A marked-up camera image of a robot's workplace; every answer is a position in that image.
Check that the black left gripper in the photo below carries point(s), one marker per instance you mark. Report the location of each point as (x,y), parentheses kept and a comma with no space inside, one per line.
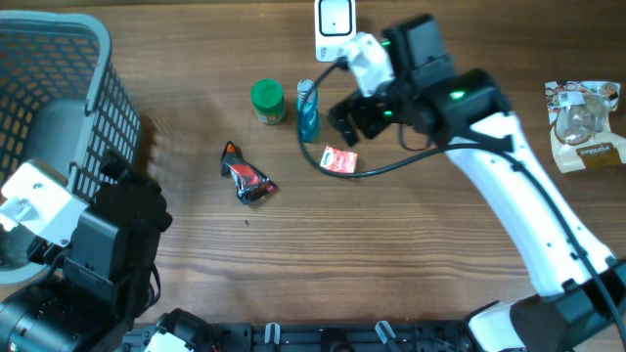
(49,251)

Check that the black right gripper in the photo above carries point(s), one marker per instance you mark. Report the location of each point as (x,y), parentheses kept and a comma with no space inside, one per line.
(346,114)

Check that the red white small box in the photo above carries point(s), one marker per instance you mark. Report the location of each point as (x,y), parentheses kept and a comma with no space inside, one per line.
(338,161)

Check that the blue mouthwash bottle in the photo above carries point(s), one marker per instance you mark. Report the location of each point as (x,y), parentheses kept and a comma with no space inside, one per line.
(307,110)

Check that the green lid jar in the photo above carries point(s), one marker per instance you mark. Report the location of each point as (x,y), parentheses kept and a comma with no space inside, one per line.
(268,99)

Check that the black red snack packet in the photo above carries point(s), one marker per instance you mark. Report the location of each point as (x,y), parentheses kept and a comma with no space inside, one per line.
(251,183)

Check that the brown cookie bag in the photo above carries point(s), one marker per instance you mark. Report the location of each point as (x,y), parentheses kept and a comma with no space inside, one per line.
(581,137)

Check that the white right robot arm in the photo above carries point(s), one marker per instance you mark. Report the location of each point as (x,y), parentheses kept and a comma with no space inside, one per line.
(407,77)

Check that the white barcode scanner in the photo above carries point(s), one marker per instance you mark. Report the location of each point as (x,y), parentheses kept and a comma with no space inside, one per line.
(335,25)

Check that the grey plastic mesh basket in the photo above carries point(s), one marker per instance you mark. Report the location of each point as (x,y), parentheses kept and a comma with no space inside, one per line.
(62,102)

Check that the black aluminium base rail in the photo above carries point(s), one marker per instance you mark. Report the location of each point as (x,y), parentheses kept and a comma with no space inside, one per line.
(437,336)

